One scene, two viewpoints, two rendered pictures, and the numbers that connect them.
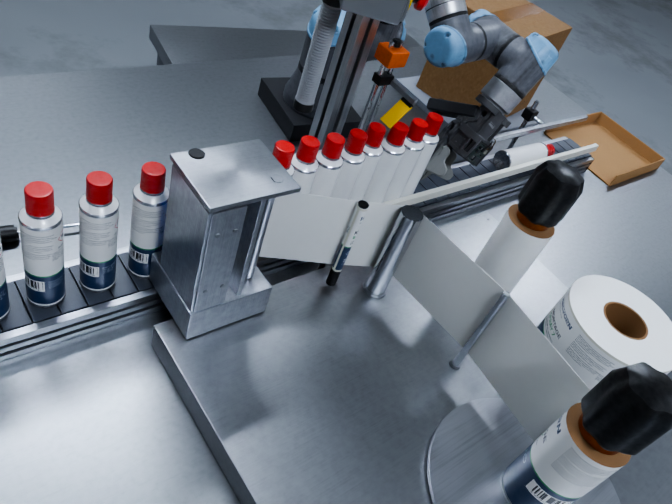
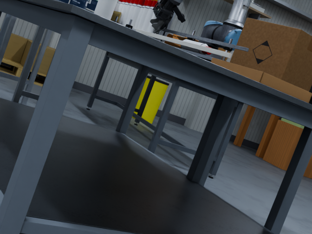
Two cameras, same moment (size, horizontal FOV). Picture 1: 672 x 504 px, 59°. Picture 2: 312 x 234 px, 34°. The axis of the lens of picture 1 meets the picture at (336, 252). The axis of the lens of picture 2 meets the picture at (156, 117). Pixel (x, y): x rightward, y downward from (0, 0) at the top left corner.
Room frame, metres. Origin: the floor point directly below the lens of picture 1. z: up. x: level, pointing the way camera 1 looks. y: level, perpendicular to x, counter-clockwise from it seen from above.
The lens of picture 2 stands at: (2.10, -2.60, 0.75)
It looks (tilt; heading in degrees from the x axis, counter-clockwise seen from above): 5 degrees down; 108
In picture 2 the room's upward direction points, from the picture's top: 21 degrees clockwise
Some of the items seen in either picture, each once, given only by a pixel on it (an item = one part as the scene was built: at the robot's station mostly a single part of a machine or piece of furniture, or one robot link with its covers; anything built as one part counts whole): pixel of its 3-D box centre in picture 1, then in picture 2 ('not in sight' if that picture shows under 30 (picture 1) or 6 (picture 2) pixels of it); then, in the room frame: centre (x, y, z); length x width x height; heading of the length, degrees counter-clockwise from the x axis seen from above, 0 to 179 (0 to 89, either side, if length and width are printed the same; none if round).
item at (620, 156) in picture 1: (605, 146); (259, 80); (1.78, -0.65, 0.85); 0.30 x 0.26 x 0.04; 142
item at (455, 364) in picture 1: (478, 331); not in sight; (0.68, -0.26, 0.97); 0.02 x 0.02 x 0.19
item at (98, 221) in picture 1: (98, 233); not in sight; (0.56, 0.32, 0.98); 0.05 x 0.05 x 0.20
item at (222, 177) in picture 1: (236, 172); not in sight; (0.61, 0.16, 1.14); 0.14 x 0.11 x 0.01; 142
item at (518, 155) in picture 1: (526, 155); (197, 47); (1.42, -0.36, 0.91); 0.20 x 0.05 x 0.05; 140
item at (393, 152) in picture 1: (382, 169); (145, 18); (0.99, -0.02, 0.98); 0.05 x 0.05 x 0.20
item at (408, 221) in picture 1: (392, 253); not in sight; (0.78, -0.09, 0.97); 0.05 x 0.05 x 0.19
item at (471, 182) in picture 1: (474, 181); (162, 37); (1.21, -0.24, 0.90); 1.07 x 0.01 x 0.02; 142
